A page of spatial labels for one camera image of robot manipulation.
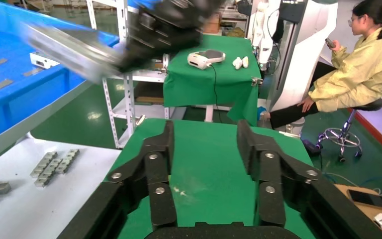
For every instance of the black smartphone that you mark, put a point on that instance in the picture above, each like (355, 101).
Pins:
(369, 199)

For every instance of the white parked robot body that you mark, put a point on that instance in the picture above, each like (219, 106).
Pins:
(296, 66)

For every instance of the dark brown box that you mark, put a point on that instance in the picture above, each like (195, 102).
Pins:
(149, 92)

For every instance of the white handheld controller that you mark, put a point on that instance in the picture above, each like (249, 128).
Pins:
(237, 63)
(245, 61)

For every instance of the blue plastic tray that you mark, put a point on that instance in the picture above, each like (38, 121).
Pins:
(13, 105)

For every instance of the stacked cardboard boxes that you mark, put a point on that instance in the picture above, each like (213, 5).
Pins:
(212, 24)

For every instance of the blue storage bin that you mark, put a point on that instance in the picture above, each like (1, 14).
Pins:
(145, 2)

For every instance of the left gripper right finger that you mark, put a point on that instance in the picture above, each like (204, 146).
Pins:
(270, 204)

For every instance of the green table cloth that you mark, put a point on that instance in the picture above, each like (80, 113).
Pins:
(207, 165)

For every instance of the handheld phone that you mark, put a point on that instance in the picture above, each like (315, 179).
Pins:
(330, 43)

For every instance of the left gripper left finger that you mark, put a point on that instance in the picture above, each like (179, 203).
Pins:
(158, 204)

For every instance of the white perforated rack upright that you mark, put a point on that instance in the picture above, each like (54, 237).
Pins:
(166, 112)
(130, 99)
(91, 16)
(110, 109)

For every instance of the white VR headset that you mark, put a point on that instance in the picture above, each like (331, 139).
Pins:
(201, 60)

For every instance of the white rack shelf board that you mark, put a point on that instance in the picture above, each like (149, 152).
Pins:
(138, 76)
(128, 112)

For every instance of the person in yellow coat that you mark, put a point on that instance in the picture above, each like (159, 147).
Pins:
(359, 76)

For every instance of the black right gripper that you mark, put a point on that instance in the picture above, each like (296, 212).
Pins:
(194, 13)

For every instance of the white side table frame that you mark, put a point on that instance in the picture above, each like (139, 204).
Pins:
(209, 113)

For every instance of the black stool chrome base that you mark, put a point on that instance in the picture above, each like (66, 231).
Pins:
(369, 105)

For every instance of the dark floor power adapter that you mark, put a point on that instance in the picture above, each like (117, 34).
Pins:
(310, 147)

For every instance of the green covered side table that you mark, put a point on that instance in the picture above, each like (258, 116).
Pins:
(191, 89)

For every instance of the sheet metal bracket part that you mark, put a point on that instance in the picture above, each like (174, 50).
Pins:
(79, 52)
(42, 61)

